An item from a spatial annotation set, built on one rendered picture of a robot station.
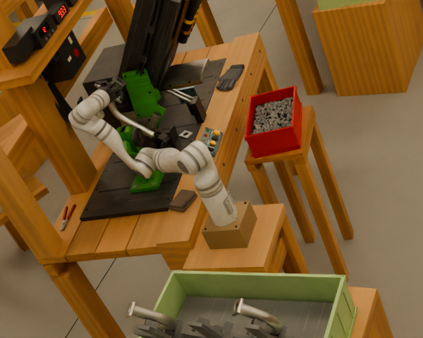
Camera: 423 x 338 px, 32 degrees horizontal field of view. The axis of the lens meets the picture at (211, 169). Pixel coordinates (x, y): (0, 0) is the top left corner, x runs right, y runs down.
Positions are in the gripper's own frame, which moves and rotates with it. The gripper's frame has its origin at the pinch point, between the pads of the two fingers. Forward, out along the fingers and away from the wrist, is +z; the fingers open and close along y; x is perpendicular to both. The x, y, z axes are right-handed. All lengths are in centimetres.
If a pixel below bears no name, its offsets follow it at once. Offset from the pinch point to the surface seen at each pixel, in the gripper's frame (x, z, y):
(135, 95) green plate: 4.2, 9.8, -7.0
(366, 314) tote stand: -26, -70, -118
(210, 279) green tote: 0, -68, -73
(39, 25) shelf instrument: -8.8, -10.0, 36.3
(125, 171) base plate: 33.4, 1.0, -21.3
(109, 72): 7.6, 19.2, 9.4
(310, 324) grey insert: -17, -79, -105
